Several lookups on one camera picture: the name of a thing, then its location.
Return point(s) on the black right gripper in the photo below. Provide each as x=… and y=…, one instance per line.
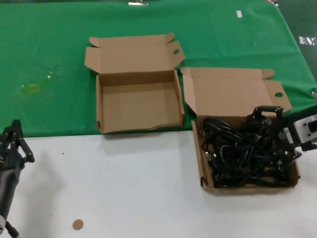
x=277, y=135

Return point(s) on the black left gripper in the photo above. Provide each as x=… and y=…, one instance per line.
x=11, y=161

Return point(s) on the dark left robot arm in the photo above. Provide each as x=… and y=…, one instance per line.
x=7, y=191

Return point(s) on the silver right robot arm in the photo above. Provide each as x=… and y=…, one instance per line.
x=305, y=129

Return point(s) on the cardboard box, round flap hole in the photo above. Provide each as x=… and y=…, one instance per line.
x=227, y=94

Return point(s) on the cardboard box, oval flap hole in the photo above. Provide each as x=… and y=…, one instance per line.
x=138, y=104

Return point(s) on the metal cloth clip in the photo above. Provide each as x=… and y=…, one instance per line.
x=138, y=3
x=314, y=95

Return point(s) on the yellow tape square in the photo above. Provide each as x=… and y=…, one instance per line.
x=29, y=88

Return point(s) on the brown cardboard disc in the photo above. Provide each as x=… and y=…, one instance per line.
x=78, y=224

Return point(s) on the green table cloth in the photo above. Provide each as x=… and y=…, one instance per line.
x=49, y=37

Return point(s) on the white tape piece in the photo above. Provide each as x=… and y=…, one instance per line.
x=239, y=14

